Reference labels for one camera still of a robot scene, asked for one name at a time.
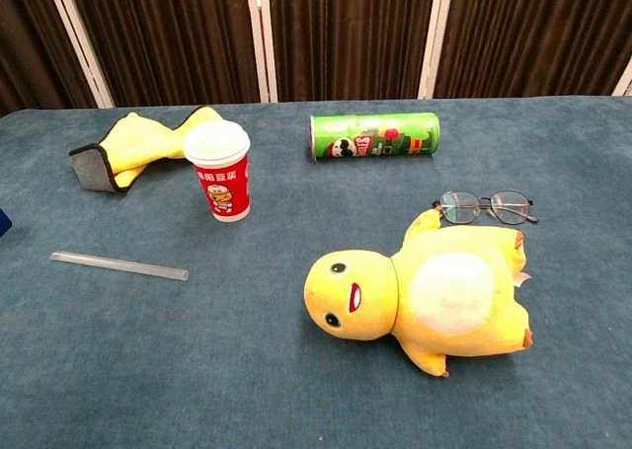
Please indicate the transparent plastic straw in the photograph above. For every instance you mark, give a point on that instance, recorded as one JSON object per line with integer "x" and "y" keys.
{"x": 118, "y": 266}

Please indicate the red cup with white lid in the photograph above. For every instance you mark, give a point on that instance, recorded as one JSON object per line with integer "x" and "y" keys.
{"x": 224, "y": 187}

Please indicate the green Pringles can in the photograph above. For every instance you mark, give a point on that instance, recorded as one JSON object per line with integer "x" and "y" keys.
{"x": 375, "y": 138}

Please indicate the thin black-framed eyeglasses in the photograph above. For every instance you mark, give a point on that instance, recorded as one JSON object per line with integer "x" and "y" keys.
{"x": 459, "y": 207}

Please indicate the yellow plush duck toy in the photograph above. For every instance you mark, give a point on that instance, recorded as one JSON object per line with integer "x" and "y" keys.
{"x": 444, "y": 291}

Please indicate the yellow and grey microfibre cloth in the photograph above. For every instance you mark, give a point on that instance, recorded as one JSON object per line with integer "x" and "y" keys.
{"x": 138, "y": 138}

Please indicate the dark blue object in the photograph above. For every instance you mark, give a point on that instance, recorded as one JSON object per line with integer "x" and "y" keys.
{"x": 4, "y": 223}

